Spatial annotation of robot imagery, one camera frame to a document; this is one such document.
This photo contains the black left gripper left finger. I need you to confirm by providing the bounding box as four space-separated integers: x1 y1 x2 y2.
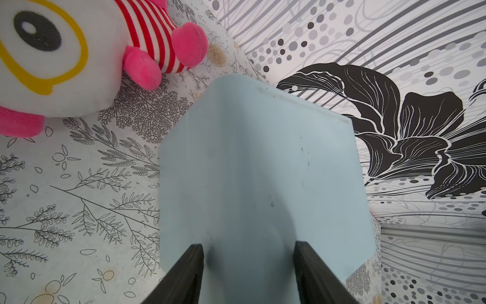
143 244 205 304

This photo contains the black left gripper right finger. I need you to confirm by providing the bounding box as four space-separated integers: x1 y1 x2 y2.
293 241 358 304

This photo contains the light blue drawer cabinet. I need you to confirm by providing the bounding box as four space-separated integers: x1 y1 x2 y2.
158 74 377 303

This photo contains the pink white plush toy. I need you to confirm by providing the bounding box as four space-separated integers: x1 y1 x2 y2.
1 0 208 138

